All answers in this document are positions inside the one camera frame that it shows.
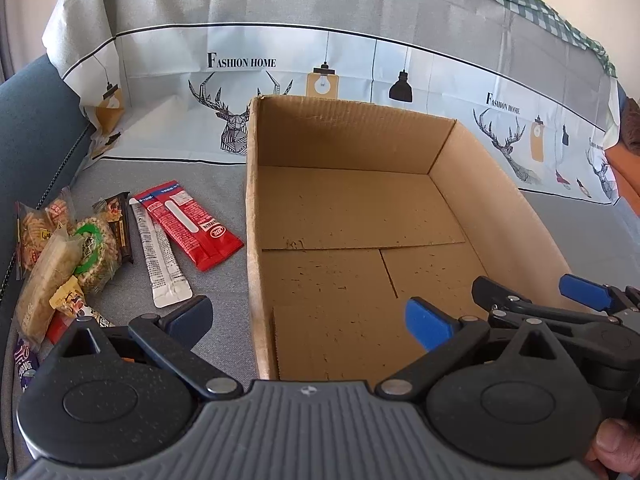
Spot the pale rice cake packet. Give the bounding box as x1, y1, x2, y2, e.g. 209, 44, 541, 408
13, 232, 86, 349

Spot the person's right hand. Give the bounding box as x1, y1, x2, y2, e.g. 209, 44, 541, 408
584, 417, 640, 480

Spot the clear orange cracker packet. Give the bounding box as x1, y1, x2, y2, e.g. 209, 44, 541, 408
13, 186, 76, 279

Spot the red snack packet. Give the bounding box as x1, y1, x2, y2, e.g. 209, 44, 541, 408
132, 180, 245, 272

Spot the orange cushion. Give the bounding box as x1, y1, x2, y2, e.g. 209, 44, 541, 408
605, 146, 640, 202

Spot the brown cloth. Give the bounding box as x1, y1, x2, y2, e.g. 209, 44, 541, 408
619, 99, 640, 157

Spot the dark brown snack bar packet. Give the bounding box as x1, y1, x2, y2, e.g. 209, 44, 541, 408
92, 192, 135, 266

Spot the clear bag of nuts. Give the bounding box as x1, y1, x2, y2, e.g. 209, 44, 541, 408
67, 214, 124, 296

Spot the small yellow snack packet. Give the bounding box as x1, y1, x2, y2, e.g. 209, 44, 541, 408
48, 280, 112, 329

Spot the small red clear packet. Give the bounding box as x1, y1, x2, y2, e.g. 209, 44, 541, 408
45, 310, 77, 347

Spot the silver stick packet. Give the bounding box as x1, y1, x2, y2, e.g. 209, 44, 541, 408
128, 197, 194, 310

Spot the purple snack packet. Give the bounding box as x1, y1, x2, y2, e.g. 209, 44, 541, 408
13, 337, 41, 394

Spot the blue sofa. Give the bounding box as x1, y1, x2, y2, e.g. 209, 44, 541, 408
0, 54, 99, 312

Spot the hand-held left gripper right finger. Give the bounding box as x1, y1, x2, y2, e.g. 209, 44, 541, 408
375, 297, 558, 403

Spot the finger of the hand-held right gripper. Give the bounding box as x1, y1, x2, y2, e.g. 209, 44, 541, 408
559, 274, 640, 317
471, 275, 622, 342

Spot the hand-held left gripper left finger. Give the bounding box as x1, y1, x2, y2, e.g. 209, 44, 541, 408
50, 295, 242, 401

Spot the green checked cloth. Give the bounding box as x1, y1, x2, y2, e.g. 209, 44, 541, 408
67, 0, 619, 79

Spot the cardboard box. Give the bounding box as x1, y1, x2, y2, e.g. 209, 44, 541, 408
244, 94, 577, 382

